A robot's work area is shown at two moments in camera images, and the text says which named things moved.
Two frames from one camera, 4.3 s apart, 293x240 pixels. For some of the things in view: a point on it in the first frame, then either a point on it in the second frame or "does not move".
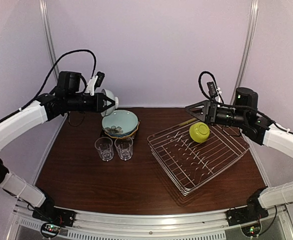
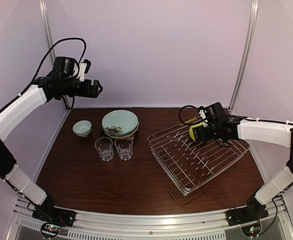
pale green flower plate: x=119 y=122 does not move
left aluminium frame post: x=44 y=11 does not move
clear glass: x=105 y=148 does not move
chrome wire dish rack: x=188 y=163 does not move
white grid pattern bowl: x=109 y=111 → x=82 y=128
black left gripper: x=97 y=106 → x=86 y=92
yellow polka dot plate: x=123 y=136 does not move
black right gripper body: x=237 y=119 → x=214 y=132
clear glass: x=124 y=147 does not move
